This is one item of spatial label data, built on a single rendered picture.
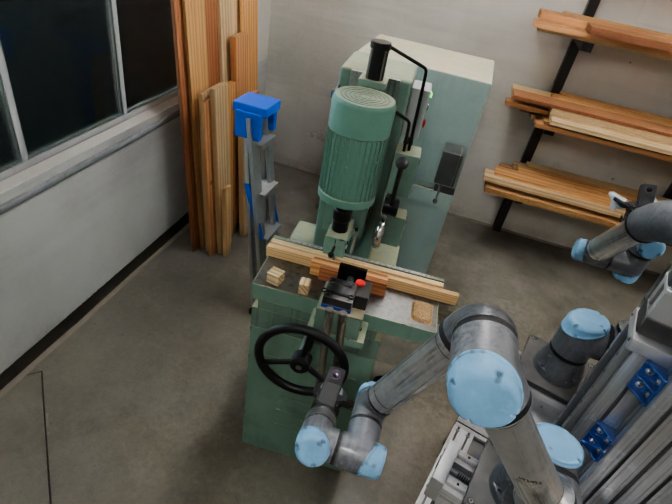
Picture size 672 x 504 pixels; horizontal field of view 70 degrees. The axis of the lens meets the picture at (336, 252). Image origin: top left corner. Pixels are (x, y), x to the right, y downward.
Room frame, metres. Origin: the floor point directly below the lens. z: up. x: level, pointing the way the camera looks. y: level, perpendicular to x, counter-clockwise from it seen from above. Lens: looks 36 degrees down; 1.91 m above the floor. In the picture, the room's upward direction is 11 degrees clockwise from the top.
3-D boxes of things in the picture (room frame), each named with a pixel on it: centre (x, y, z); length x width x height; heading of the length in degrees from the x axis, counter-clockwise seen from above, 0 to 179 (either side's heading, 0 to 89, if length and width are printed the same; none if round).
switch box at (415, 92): (1.59, -0.17, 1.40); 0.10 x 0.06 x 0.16; 174
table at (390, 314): (1.17, -0.06, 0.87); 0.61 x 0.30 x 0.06; 84
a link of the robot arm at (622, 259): (1.35, -0.94, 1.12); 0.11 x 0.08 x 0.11; 79
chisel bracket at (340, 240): (1.30, 0.00, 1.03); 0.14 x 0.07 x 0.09; 174
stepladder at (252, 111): (2.03, 0.41, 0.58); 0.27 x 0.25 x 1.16; 78
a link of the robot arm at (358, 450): (0.61, -0.14, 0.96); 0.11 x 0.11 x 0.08; 82
